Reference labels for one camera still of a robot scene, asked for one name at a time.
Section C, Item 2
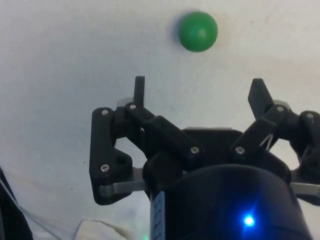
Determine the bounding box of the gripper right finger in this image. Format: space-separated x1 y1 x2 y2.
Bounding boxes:
229 78 320 204

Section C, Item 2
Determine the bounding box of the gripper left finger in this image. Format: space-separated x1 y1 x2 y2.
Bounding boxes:
89 76 206 207

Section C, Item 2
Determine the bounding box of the green ball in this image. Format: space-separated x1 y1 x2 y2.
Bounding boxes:
177 10 219 53

